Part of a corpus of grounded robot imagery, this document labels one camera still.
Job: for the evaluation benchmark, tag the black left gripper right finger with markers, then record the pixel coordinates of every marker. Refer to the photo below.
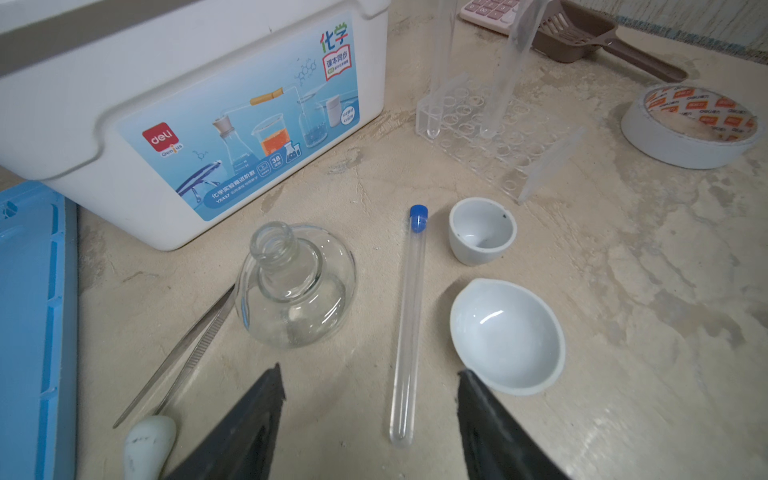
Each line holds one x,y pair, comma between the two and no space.
495,445

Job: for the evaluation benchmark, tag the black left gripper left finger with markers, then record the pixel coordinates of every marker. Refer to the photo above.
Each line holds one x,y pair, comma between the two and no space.
242,445

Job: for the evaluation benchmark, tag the blue-capped test tube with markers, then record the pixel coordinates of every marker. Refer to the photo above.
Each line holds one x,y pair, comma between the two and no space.
514,55
402,416

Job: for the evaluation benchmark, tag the clear test tube rack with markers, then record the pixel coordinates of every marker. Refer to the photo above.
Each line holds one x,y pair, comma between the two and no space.
529,146

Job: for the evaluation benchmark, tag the white pestle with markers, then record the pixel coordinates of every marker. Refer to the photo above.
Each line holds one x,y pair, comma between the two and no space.
147,447

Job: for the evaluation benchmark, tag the white evaporating dish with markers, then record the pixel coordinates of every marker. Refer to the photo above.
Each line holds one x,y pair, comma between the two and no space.
508,336

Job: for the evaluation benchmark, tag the metal tweezers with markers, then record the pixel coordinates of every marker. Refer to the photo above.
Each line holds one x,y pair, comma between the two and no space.
201,334

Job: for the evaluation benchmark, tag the clear glass flask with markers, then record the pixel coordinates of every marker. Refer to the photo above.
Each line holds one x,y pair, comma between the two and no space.
296,285

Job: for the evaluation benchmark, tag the small white crucible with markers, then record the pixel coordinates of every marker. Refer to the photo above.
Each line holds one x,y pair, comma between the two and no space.
480,230

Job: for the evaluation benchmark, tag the blue plastic box lid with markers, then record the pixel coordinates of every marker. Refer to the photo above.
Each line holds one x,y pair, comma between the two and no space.
39,333

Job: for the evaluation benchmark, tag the white plastic storage box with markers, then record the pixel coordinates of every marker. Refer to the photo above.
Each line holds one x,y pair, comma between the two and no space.
165,117

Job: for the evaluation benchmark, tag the white tape roll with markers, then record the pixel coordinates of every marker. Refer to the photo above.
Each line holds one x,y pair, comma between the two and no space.
691,127

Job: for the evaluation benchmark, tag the brown slotted scoop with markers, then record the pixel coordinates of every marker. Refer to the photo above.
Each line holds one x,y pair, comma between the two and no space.
569,32

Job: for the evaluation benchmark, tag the pink calculator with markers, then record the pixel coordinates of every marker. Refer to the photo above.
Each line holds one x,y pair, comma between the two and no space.
494,15

